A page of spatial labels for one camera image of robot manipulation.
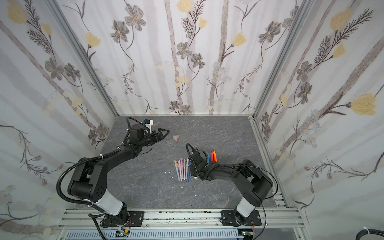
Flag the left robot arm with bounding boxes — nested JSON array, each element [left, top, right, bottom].
[[67, 123, 170, 228]]

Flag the yellow capped blue pen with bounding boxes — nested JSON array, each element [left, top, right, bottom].
[[174, 161, 181, 181]]

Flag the purple capped pastel pen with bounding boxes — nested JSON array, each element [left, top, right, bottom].
[[180, 158, 185, 181]]

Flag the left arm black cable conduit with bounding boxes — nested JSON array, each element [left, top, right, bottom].
[[55, 148, 121, 240]]

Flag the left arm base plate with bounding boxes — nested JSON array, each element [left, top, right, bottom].
[[100, 210, 145, 228]]

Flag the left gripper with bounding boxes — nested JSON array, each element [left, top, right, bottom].
[[138, 129, 170, 148]]

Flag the left green circuit board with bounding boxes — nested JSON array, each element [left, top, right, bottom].
[[115, 231, 129, 238]]

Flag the right green circuit board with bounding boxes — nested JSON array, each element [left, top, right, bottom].
[[239, 231, 254, 240]]

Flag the green circuit board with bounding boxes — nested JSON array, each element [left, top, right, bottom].
[[115, 231, 129, 238], [239, 231, 254, 240]]

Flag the white slotted cable duct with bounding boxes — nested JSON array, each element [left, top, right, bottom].
[[65, 229, 244, 240]]

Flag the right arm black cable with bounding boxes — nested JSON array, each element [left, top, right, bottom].
[[239, 163, 278, 240]]

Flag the aluminium frame rail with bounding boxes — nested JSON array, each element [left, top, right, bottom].
[[58, 208, 305, 230]]

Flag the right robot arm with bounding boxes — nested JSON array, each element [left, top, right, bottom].
[[187, 149, 274, 227]]

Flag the orange highlighter pen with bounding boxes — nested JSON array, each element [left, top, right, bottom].
[[213, 150, 218, 163]]

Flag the green capped pastel pen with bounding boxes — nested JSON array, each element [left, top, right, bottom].
[[183, 159, 187, 181]]

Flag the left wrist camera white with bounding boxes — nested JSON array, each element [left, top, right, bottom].
[[142, 119, 154, 133]]

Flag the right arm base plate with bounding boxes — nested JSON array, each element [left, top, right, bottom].
[[220, 210, 262, 227]]

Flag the light pink pastel pen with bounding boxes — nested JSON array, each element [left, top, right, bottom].
[[178, 160, 183, 181]]

